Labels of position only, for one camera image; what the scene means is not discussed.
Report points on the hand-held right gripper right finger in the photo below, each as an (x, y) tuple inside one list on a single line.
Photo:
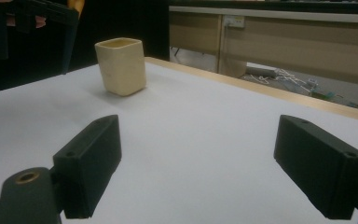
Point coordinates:
[(317, 165)]

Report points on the grey power strip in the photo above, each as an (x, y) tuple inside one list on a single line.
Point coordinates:
[(261, 71)]

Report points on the white wall socket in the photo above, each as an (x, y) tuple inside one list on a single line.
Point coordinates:
[(233, 21)]

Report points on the green item on floor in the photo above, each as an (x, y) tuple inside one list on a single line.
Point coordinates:
[(326, 95)]

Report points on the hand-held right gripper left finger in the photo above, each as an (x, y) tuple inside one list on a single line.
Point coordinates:
[(88, 161)]

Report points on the cream square cup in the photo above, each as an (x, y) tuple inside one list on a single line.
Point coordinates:
[(121, 67)]

